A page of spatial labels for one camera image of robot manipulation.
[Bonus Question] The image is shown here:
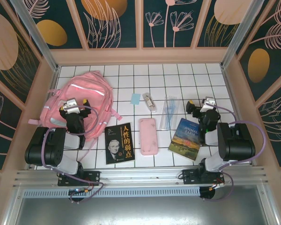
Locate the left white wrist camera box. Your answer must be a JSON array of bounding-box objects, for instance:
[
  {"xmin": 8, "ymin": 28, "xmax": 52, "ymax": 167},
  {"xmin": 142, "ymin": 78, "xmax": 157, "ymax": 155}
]
[{"xmin": 61, "ymin": 98, "xmax": 80, "ymax": 113}]

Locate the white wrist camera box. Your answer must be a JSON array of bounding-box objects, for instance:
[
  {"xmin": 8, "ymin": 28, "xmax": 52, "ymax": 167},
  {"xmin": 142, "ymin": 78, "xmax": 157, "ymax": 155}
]
[
  {"xmin": 61, "ymin": 98, "xmax": 80, "ymax": 113},
  {"xmin": 200, "ymin": 96, "xmax": 217, "ymax": 111}
]

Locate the pink backpack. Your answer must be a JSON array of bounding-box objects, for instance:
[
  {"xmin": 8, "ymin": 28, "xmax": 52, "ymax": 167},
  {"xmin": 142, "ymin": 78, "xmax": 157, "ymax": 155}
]
[{"xmin": 29, "ymin": 71, "xmax": 122, "ymax": 141}]

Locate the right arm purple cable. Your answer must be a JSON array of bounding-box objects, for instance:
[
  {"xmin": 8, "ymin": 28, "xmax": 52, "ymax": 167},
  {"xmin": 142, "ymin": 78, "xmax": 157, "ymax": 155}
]
[{"xmin": 200, "ymin": 104, "xmax": 267, "ymax": 202}]

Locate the right aluminium corner post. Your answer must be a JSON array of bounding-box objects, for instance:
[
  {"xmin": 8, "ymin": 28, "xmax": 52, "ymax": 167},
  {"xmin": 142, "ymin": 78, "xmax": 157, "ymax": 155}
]
[{"xmin": 220, "ymin": 0, "xmax": 264, "ymax": 69}]

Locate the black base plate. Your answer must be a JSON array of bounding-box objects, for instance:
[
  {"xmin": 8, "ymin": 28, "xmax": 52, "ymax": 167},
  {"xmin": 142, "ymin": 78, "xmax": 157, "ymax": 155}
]
[
  {"xmin": 58, "ymin": 170, "xmax": 101, "ymax": 187},
  {"xmin": 182, "ymin": 168, "xmax": 225, "ymax": 186}
]

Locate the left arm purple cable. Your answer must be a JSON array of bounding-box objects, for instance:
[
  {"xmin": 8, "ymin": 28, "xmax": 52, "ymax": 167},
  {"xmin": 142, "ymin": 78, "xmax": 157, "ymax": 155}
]
[{"xmin": 42, "ymin": 105, "xmax": 106, "ymax": 204}]

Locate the right aluminium side rail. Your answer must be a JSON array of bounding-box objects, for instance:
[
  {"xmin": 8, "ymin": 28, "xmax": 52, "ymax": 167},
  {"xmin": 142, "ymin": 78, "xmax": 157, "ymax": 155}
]
[{"xmin": 221, "ymin": 67, "xmax": 258, "ymax": 166}]

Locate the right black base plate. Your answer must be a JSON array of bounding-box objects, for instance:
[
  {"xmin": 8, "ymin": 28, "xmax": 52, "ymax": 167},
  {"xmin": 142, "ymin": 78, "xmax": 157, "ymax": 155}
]
[{"xmin": 182, "ymin": 168, "xmax": 225, "ymax": 186}]

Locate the Animal Farm book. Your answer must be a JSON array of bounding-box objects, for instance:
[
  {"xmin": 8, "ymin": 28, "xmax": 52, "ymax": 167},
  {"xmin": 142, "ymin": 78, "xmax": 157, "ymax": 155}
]
[{"xmin": 168, "ymin": 118, "xmax": 207, "ymax": 162}]

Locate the clear packaged small item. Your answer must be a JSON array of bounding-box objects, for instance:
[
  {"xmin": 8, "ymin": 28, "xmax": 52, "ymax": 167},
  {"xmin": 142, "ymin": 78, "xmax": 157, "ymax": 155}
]
[{"xmin": 142, "ymin": 92, "xmax": 157, "ymax": 113}]

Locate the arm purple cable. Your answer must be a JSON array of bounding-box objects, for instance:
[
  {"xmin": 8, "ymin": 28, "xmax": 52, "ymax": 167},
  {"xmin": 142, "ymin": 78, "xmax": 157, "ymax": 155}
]
[
  {"xmin": 200, "ymin": 104, "xmax": 267, "ymax": 202},
  {"xmin": 42, "ymin": 105, "xmax": 106, "ymax": 204}
]

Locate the aluminium mounting rail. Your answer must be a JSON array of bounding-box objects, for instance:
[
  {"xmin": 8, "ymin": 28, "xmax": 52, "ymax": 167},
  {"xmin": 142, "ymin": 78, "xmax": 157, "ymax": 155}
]
[{"xmin": 13, "ymin": 165, "xmax": 270, "ymax": 189}]

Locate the black book with portrait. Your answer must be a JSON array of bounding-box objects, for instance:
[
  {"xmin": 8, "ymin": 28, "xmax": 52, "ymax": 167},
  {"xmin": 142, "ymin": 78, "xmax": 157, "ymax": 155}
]
[{"xmin": 104, "ymin": 122, "xmax": 136, "ymax": 165}]

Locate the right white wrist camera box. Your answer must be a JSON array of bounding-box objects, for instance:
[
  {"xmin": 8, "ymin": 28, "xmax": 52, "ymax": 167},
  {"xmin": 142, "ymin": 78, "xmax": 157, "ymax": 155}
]
[{"xmin": 200, "ymin": 96, "xmax": 217, "ymax": 111}]

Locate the left aluminium corner post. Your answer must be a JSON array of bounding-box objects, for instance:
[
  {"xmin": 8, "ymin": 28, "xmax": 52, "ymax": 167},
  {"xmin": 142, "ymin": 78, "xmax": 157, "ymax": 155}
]
[{"xmin": 10, "ymin": 0, "xmax": 61, "ymax": 73}]

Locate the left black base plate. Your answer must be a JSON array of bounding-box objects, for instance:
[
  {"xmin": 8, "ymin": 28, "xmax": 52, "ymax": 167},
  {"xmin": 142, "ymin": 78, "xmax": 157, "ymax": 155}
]
[{"xmin": 58, "ymin": 170, "xmax": 101, "ymax": 187}]

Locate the clear bag of blue pens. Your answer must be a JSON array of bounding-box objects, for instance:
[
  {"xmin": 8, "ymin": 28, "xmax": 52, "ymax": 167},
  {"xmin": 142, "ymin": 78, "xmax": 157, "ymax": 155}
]
[{"xmin": 159, "ymin": 95, "xmax": 180, "ymax": 130}]

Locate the pink pencil case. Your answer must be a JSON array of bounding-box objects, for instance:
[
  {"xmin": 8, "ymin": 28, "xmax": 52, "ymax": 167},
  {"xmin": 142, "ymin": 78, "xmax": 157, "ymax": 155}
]
[{"xmin": 138, "ymin": 118, "xmax": 159, "ymax": 157}]

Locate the slotted grey cable duct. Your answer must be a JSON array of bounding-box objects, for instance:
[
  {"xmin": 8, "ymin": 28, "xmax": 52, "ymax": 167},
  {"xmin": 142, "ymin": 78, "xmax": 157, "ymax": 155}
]
[{"xmin": 23, "ymin": 188, "xmax": 201, "ymax": 198}]

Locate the light blue card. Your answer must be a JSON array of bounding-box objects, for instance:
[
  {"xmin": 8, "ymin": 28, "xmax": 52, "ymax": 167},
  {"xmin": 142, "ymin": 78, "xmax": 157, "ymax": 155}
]
[{"xmin": 130, "ymin": 93, "xmax": 142, "ymax": 105}]

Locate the aluminium corner post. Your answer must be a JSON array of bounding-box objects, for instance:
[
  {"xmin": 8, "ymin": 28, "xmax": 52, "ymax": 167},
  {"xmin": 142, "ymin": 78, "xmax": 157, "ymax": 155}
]
[
  {"xmin": 10, "ymin": 0, "xmax": 61, "ymax": 73},
  {"xmin": 220, "ymin": 0, "xmax": 264, "ymax": 69}
]

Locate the small circuit board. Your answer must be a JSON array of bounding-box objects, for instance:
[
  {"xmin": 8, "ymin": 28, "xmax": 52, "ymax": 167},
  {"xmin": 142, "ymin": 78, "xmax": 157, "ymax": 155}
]
[{"xmin": 68, "ymin": 188, "xmax": 91, "ymax": 195}]

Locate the grey metal sheet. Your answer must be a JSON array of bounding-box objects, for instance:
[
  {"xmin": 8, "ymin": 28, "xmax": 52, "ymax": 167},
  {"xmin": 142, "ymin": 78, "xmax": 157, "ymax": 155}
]
[{"xmin": 4, "ymin": 196, "xmax": 279, "ymax": 225}]

